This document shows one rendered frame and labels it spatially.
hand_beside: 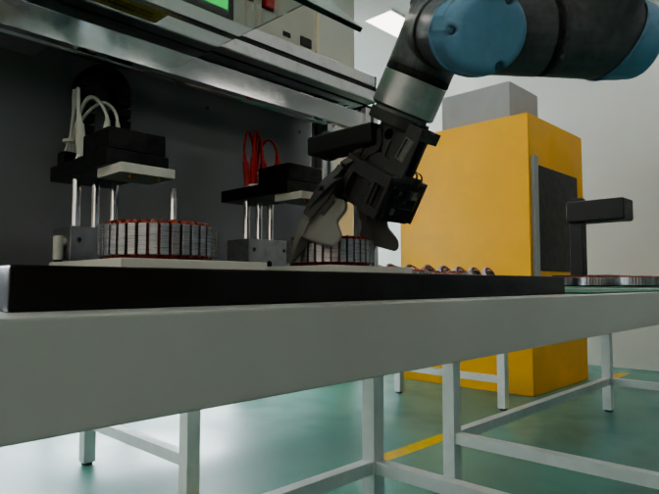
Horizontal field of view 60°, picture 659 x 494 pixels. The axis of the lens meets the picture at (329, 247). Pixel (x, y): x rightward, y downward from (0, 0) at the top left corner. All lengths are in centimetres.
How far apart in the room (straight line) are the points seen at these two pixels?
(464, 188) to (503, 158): 37
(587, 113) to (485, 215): 217
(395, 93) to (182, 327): 43
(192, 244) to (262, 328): 23
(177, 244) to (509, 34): 34
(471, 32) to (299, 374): 33
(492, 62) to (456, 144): 398
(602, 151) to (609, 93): 54
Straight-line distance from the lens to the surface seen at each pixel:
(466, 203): 439
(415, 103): 65
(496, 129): 437
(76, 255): 68
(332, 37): 517
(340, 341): 36
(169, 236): 54
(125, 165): 60
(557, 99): 631
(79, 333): 27
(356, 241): 69
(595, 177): 600
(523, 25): 55
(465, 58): 54
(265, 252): 81
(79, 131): 70
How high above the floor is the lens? 76
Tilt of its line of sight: 4 degrees up
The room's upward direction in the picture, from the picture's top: straight up
